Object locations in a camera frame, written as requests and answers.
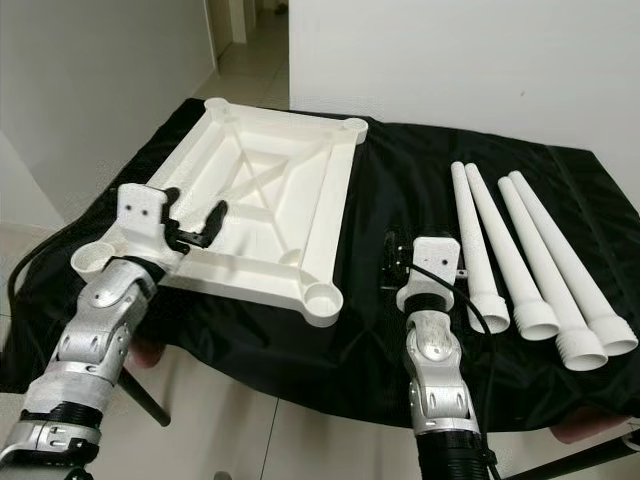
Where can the black cloth table cover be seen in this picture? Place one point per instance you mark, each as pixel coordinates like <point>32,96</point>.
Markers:
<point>410,200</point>

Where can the white plastic table leg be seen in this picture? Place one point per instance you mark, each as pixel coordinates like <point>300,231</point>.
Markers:
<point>541,260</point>
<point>470,230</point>
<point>501,240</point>
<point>561,250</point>

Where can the white plastic children table top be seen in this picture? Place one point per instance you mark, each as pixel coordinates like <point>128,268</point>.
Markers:
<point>260,190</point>

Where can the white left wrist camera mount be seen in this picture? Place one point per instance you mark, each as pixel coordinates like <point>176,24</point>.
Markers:
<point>143,222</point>

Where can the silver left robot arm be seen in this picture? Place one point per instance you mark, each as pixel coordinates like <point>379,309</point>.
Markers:
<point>100,330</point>

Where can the black metal table leg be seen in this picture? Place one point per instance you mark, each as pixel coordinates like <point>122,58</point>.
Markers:
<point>150,400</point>
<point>570,456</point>

